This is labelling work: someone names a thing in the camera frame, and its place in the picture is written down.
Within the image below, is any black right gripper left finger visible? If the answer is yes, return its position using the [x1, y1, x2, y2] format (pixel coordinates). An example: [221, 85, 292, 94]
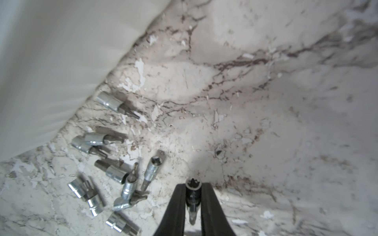
[154, 184, 186, 236]

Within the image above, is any silver bit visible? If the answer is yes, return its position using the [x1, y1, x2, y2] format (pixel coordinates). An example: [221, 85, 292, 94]
[185, 178, 202, 225]

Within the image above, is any white plastic storage box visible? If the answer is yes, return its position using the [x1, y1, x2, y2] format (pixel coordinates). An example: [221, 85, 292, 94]
[1, 1, 169, 161]

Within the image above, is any silver bit socket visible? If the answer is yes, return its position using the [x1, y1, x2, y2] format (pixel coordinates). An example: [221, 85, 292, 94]
[68, 178, 104, 217]
[121, 162, 138, 200]
[141, 156, 163, 192]
[84, 133, 124, 146]
[94, 91, 140, 119]
[113, 195, 148, 211]
[71, 135, 108, 158]
[105, 212, 139, 236]
[94, 160, 129, 184]

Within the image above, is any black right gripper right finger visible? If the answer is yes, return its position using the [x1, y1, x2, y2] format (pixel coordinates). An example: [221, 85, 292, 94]
[201, 183, 236, 236]

